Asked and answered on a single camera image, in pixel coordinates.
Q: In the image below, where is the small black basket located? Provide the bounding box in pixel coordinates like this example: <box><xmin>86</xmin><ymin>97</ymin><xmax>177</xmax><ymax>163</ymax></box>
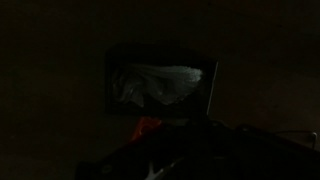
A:
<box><xmin>104</xmin><ymin>43</ymin><xmax>219</xmax><ymax>118</ymax></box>

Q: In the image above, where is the red rectangular block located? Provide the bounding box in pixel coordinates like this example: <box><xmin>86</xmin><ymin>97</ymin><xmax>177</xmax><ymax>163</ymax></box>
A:
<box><xmin>128</xmin><ymin>116</ymin><xmax>163</xmax><ymax>144</ymax></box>

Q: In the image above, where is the white cloth towel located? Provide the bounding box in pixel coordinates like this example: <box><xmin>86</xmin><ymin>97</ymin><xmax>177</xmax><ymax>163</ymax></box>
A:
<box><xmin>112</xmin><ymin>63</ymin><xmax>204</xmax><ymax>108</ymax></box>

